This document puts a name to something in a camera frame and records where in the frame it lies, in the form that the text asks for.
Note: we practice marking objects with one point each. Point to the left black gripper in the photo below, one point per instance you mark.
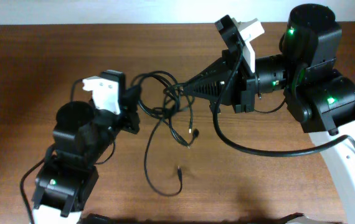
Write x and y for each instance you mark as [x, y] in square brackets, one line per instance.
[127, 107]

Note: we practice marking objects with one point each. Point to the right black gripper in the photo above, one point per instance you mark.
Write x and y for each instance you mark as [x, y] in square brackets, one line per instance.
[217, 73]

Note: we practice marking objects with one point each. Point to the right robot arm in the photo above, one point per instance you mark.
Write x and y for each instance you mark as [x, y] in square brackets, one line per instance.
[317, 95]

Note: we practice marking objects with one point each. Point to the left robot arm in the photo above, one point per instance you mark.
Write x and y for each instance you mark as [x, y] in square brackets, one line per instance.
[83, 132]

